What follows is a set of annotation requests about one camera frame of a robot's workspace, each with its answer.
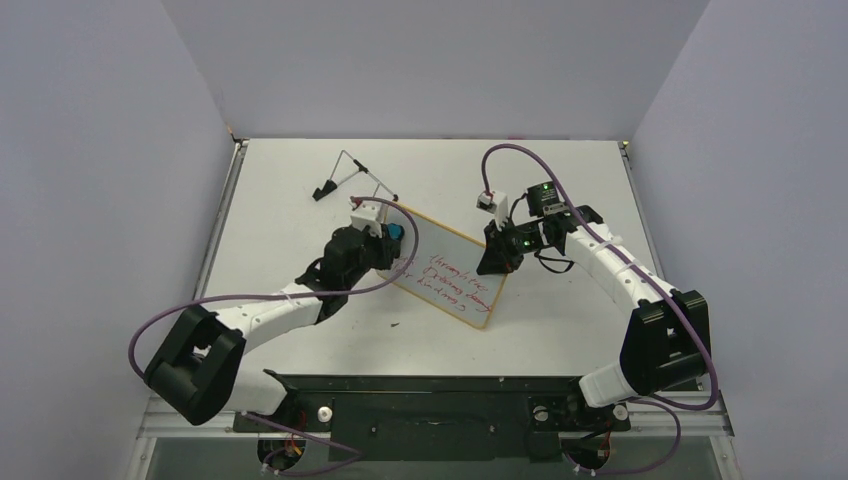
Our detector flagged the blue whiteboard eraser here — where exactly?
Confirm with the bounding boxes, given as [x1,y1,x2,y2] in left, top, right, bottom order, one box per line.
[384,223,405,242]

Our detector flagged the yellow framed whiteboard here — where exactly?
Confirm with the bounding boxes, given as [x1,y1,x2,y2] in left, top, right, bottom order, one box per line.
[377,207,507,330]

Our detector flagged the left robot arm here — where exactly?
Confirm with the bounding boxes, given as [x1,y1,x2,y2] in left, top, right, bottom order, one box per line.
[141,223,406,430]

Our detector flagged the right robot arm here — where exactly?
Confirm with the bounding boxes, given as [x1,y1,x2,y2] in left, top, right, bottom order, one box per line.
[476,182,709,427]

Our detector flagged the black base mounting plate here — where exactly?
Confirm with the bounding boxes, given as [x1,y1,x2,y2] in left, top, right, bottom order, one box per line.
[269,375,631,462]

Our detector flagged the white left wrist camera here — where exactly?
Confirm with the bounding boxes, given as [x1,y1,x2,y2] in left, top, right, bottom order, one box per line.
[350,197,387,238]

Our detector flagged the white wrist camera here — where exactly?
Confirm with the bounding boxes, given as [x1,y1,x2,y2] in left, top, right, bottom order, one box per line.
[350,197,387,238]
[476,190,509,230]

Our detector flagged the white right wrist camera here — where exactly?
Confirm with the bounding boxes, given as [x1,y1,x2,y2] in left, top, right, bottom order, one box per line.
[476,190,509,230]

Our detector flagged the black wire easel stand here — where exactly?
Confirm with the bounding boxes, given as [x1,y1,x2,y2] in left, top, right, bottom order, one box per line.
[311,149,399,202]

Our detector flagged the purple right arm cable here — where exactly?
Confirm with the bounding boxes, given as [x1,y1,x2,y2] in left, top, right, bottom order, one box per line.
[480,143,721,413]

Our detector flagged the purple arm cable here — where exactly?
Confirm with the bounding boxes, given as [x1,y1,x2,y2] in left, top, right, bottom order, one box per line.
[127,195,420,475]
[480,143,721,413]

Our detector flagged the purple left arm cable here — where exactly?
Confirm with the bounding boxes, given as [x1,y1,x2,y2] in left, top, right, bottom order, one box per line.
[127,195,420,475]

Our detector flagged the aluminium extrusion rail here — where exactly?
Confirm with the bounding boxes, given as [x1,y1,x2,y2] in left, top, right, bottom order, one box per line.
[137,396,735,439]

